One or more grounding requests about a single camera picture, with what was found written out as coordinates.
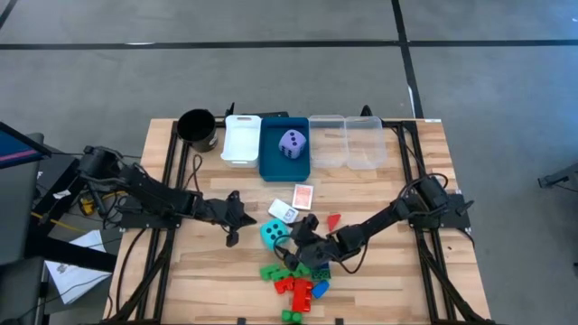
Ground small red toy brick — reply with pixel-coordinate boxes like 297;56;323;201
274;276;295;295

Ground black cable loop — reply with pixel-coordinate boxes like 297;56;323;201
188;153;205;193

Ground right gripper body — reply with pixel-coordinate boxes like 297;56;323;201
291;225;349;271

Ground black clamp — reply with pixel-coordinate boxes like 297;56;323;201
359;104;385;119

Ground black bar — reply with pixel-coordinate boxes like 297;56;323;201
224;101;290;121

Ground white paper sheets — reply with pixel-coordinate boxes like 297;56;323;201
43;228;114;305

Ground black side desk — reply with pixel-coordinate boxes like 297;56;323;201
0;130;119;325

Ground yellow cable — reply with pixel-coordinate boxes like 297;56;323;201
30;189;128;232

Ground large red toy brick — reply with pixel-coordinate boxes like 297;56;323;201
291;277;314;313

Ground black round cup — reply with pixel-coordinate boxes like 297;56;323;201
176;108;219;153

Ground blue curved toy brick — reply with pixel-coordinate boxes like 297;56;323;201
311;279;331;300

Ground teal foam die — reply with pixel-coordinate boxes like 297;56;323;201
259;218;291;252

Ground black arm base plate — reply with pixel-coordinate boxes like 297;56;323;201
405;191;471;230
117;198;182;230

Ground black table frame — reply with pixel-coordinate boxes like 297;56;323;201
101;117;193;325
381;117;496;325

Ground purple foam die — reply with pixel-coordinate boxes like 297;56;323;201
277;129;308;160

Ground teal plastic tray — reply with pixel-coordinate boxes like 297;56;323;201
258;116;312;183

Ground white plastic bin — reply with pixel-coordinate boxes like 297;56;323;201
219;114;263;169

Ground white card box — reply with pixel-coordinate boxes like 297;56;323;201
267;198;300;225

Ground blue screen monitor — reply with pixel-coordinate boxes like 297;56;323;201
0;120;53;171

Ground clear plastic bin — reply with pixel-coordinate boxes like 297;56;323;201
308;114;349;170
344;115;388;171

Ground red playing card deck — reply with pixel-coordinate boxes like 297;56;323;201
291;183;314;211

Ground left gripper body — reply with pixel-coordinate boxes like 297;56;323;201
198;192;240;228

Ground long green toy brick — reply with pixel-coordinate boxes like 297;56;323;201
270;263;312;282

